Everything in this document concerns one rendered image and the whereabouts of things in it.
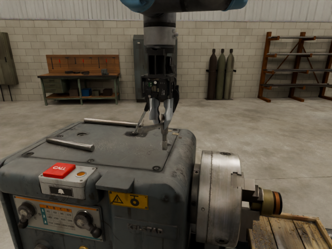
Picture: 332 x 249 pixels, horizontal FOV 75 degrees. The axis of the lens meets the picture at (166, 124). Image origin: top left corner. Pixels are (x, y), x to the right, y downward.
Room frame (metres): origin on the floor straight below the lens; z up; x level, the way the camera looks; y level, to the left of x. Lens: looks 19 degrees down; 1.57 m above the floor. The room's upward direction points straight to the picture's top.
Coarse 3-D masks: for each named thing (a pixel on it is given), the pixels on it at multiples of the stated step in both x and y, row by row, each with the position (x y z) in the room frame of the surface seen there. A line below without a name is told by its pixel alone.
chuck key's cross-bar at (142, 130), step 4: (164, 120) 0.59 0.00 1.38; (156, 124) 0.49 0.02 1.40; (160, 124) 0.53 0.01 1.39; (140, 128) 0.38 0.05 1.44; (144, 128) 0.39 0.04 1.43; (148, 128) 0.41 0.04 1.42; (152, 128) 0.44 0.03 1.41; (156, 128) 0.49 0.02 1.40; (140, 132) 0.38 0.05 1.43; (144, 132) 0.39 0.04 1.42
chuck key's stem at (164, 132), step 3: (162, 114) 0.60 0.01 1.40; (162, 117) 0.60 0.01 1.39; (162, 129) 0.60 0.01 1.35; (165, 129) 0.60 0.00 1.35; (162, 132) 0.60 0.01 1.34; (165, 132) 0.60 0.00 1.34; (165, 135) 0.60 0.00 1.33; (165, 138) 0.60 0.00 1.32; (162, 141) 0.60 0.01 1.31; (165, 141) 0.60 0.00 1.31; (162, 144) 0.60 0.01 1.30; (165, 144) 0.60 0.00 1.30; (162, 147) 0.60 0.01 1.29; (165, 147) 0.60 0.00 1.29
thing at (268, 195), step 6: (264, 192) 0.61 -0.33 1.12; (270, 192) 0.61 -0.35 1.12; (276, 192) 0.62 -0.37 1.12; (264, 198) 0.59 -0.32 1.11; (270, 198) 0.59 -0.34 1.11; (276, 198) 0.59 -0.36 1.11; (252, 204) 0.60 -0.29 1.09; (258, 204) 0.59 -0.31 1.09; (264, 204) 0.58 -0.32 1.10; (270, 204) 0.58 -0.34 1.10; (276, 204) 0.58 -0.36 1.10; (282, 204) 0.58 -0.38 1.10; (258, 210) 0.61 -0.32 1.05; (264, 210) 0.58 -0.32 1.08; (270, 210) 0.58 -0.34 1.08; (276, 210) 0.58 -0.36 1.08
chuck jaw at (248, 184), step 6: (234, 174) 0.57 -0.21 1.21; (234, 180) 0.56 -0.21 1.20; (240, 180) 0.56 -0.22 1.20; (246, 180) 0.57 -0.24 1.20; (252, 180) 0.57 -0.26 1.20; (234, 186) 0.54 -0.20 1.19; (240, 186) 0.54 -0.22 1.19; (246, 186) 0.55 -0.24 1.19; (252, 186) 0.55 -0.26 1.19; (246, 192) 0.56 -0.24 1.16; (252, 192) 0.55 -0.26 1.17; (258, 192) 0.57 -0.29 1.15; (246, 198) 0.58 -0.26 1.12; (252, 198) 0.57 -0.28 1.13; (258, 198) 0.58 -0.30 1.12
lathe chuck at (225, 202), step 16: (224, 160) 0.63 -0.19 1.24; (224, 176) 0.57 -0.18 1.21; (224, 192) 0.53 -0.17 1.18; (240, 192) 0.53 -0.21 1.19; (224, 208) 0.51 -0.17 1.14; (240, 208) 0.50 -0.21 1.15; (208, 224) 0.50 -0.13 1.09; (224, 224) 0.49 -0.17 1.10; (240, 224) 0.49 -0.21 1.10; (208, 240) 0.51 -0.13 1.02
